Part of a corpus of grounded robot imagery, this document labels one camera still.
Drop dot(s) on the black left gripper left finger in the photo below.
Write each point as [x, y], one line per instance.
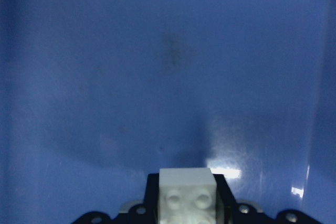
[151, 197]

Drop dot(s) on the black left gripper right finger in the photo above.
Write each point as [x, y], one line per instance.
[225, 201]

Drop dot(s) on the white block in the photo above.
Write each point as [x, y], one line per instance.
[188, 195]

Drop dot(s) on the blue plastic tray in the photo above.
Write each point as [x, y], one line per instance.
[97, 94]

